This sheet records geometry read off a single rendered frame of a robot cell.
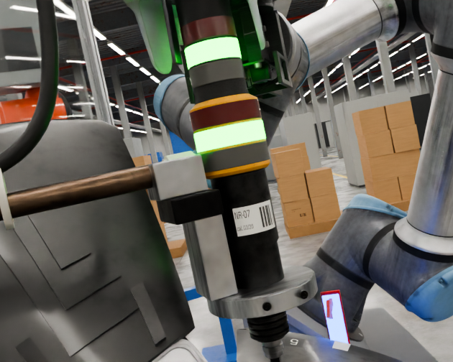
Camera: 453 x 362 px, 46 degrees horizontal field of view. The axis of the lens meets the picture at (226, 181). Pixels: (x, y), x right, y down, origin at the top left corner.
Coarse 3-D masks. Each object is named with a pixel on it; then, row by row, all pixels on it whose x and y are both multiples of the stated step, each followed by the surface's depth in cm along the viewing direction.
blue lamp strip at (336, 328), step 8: (328, 296) 68; (336, 296) 68; (336, 304) 68; (336, 312) 68; (328, 320) 68; (336, 320) 68; (336, 328) 68; (344, 328) 68; (336, 336) 68; (344, 336) 68
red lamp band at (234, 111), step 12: (204, 108) 32; (216, 108) 31; (228, 108) 31; (240, 108) 31; (252, 108) 32; (192, 120) 33; (204, 120) 32; (216, 120) 31; (228, 120) 31; (240, 120) 31
